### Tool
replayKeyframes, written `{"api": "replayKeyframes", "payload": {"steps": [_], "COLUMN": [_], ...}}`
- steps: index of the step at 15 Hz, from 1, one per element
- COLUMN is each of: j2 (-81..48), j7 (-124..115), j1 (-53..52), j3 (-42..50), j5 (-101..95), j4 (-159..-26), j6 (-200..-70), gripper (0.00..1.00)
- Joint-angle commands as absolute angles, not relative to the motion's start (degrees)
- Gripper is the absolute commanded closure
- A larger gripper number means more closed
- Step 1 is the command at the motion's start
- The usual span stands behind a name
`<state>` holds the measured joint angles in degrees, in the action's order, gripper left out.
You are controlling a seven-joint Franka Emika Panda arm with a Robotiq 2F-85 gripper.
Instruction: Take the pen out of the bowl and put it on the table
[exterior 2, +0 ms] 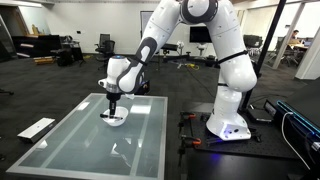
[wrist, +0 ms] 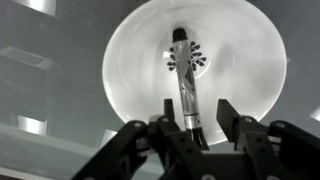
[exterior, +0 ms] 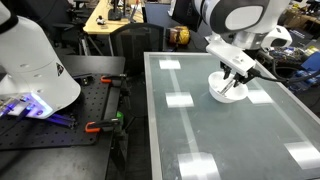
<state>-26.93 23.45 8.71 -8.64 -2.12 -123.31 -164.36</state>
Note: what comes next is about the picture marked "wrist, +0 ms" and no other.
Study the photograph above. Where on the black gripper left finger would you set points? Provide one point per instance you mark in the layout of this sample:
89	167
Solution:
173	143

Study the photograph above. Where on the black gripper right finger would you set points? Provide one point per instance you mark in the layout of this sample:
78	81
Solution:
266	143

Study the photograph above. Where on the silver pen with black cap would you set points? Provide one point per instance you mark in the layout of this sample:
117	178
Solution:
187	90

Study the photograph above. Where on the white bowl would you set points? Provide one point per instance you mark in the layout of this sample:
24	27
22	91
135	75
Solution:
140	66

